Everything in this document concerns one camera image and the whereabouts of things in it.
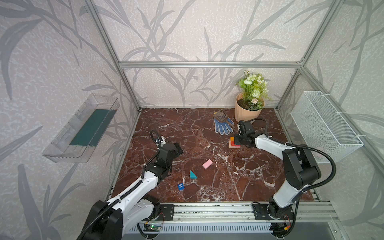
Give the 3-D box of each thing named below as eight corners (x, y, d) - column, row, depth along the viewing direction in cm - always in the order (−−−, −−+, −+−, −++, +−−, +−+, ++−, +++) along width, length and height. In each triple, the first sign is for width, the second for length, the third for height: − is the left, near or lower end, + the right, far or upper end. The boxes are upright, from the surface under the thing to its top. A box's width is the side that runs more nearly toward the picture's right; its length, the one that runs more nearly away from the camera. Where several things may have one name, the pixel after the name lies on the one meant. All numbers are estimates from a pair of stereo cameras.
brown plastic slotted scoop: (213, 116, 117) (213, 114, 115) (219, 111, 121) (220, 109, 119) (221, 122, 114) (221, 119, 112) (227, 116, 117) (227, 114, 115)
